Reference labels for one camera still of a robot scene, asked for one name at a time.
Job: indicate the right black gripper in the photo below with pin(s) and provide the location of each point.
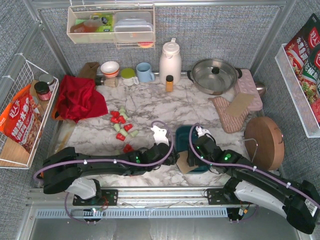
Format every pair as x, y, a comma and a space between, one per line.
192, 157

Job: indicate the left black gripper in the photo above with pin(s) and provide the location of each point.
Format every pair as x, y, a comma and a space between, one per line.
170, 157

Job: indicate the brown cardboard sheet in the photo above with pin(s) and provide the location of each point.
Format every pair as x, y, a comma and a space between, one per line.
239, 104
182, 163

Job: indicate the teal storage basket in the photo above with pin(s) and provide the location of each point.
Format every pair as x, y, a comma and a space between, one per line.
182, 143

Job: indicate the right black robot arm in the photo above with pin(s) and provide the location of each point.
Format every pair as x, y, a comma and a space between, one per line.
298, 203

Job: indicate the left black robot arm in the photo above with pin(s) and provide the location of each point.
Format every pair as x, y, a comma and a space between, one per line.
60, 170

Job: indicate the striped oven mitt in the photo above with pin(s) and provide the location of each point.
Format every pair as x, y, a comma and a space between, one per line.
230, 124

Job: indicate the round wooden board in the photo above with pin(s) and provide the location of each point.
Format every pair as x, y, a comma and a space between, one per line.
264, 143

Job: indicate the stainless steel pot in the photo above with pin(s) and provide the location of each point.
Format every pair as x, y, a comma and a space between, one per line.
214, 76

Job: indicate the orange spice bottle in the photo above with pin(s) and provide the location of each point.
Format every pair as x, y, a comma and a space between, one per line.
169, 84

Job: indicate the pink egg tray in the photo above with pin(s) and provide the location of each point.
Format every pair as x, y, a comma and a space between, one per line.
246, 85

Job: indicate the green lidded cup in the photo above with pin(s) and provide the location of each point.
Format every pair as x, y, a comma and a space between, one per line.
129, 77

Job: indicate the blue mug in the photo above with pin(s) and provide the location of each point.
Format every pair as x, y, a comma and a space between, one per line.
144, 72

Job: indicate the pepper grinder bottle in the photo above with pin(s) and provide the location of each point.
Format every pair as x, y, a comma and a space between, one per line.
108, 82

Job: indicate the white thermos jug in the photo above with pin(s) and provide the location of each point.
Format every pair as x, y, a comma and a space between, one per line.
170, 62

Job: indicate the white orange striped bowl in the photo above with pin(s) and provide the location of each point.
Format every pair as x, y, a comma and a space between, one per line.
110, 69

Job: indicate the red cloth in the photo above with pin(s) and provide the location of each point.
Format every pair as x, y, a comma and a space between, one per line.
78, 99

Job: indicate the brown paper bag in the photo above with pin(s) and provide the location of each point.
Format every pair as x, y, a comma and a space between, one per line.
89, 70

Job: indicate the clear plastic container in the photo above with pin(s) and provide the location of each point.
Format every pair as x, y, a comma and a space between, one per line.
133, 26

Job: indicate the dark lid jar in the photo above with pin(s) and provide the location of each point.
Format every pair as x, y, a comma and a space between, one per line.
42, 90

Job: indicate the silver lid jar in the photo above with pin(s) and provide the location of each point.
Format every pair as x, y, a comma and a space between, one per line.
49, 79

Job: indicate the red seasoning packet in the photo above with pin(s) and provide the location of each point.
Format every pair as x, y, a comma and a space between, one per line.
303, 52

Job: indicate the red snack bag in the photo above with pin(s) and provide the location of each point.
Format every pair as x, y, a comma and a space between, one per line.
19, 121

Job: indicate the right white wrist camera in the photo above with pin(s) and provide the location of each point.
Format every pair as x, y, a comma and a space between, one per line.
201, 131

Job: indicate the white right wall basket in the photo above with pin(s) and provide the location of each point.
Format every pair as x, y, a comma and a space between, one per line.
302, 107

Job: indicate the cream wall storage box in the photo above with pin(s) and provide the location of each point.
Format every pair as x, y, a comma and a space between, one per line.
81, 29

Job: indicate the white wire side basket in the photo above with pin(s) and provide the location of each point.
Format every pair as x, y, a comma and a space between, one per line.
12, 154

